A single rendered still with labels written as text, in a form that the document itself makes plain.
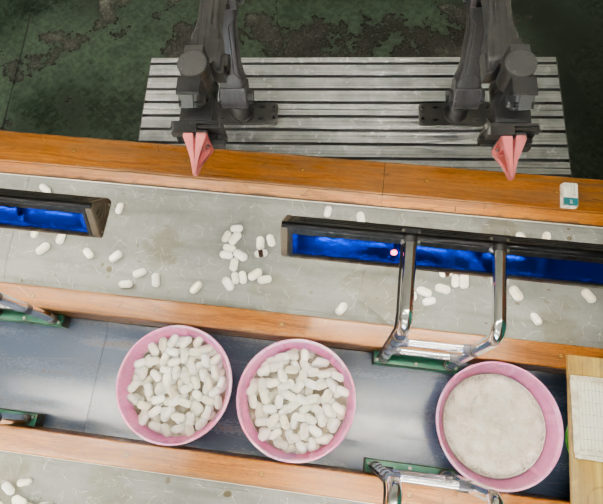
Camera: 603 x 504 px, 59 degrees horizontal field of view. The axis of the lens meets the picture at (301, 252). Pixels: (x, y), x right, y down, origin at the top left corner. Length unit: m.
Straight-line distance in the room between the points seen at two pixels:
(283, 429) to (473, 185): 0.74
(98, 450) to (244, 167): 0.75
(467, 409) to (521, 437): 0.13
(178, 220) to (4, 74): 1.69
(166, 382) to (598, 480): 0.95
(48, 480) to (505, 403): 1.03
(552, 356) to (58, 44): 2.46
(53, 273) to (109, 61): 1.47
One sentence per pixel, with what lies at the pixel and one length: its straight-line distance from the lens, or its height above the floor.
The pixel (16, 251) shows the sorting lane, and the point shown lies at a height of 0.74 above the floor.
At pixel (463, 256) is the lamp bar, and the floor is 1.09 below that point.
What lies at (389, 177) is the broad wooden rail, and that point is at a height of 0.76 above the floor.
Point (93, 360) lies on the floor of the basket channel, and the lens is 1.45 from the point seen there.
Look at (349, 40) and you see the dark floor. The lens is 2.59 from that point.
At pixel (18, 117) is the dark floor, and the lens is 2.75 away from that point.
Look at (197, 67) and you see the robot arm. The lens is 1.06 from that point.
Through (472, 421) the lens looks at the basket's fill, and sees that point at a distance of 1.28.
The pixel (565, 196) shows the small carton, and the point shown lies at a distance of 1.43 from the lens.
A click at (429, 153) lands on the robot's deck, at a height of 0.67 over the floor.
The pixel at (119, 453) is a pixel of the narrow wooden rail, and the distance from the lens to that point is 1.31.
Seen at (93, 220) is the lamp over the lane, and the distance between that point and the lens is 1.06.
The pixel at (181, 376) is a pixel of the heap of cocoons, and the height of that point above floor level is 0.74.
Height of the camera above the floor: 1.98
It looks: 71 degrees down
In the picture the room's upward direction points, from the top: 10 degrees counter-clockwise
